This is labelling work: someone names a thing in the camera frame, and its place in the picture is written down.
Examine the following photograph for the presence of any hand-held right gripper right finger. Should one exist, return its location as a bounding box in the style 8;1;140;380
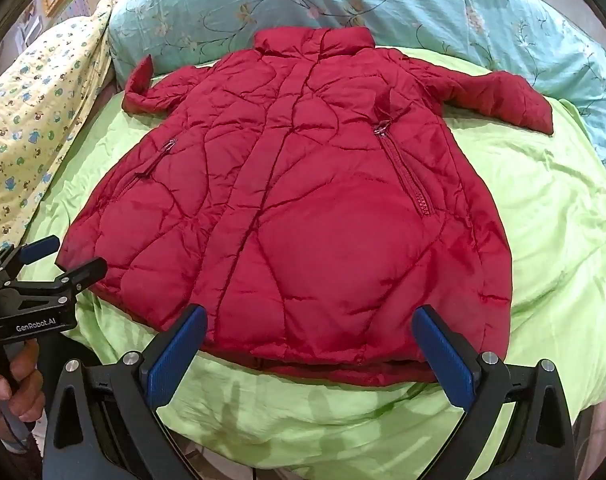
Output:
412;304;578;480

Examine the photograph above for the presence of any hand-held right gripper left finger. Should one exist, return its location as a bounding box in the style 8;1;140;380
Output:
42;304;209;480

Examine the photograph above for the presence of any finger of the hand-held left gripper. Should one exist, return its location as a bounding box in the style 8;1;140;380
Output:
0;237;61;282
3;257;108;297

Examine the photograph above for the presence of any red puffer jacket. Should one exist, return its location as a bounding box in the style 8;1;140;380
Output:
56;26;554;388

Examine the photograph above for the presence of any person's left hand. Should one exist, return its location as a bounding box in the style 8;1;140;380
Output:
0;340;47;441

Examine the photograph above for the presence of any yellow printed pillow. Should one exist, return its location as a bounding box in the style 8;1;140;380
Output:
0;0;116;261

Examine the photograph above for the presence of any light green bed sheet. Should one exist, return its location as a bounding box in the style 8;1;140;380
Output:
30;47;606;480

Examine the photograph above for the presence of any teal floral quilt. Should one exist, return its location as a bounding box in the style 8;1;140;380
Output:
107;0;606;186

